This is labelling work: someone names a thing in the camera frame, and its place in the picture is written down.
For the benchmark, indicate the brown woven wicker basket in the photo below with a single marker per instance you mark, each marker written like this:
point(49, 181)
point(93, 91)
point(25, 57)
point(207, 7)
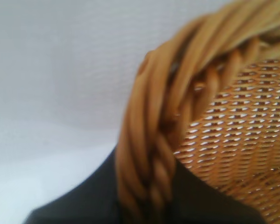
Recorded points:
point(235, 128)

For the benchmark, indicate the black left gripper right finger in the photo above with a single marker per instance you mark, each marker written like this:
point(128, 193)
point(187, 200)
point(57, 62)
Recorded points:
point(200, 200)

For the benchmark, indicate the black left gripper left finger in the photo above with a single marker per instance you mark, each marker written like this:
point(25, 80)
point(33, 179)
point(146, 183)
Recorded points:
point(84, 193)

